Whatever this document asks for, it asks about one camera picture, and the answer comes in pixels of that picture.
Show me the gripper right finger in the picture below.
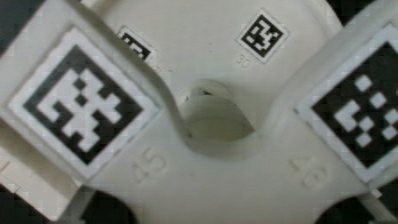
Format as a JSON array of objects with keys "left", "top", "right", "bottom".
[{"left": 321, "top": 189, "right": 398, "bottom": 224}]

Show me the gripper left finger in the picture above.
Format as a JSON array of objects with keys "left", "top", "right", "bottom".
[{"left": 55, "top": 186, "right": 133, "bottom": 224}]

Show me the white cross-shaped table base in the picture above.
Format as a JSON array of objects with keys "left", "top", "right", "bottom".
[{"left": 0, "top": 0, "right": 398, "bottom": 224}]

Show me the white round table top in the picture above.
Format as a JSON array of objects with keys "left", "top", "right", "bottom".
[{"left": 78, "top": 0, "right": 341, "bottom": 110}]

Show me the white cylindrical table leg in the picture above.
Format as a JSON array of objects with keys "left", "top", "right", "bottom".
[{"left": 177, "top": 79, "right": 254, "bottom": 143}]

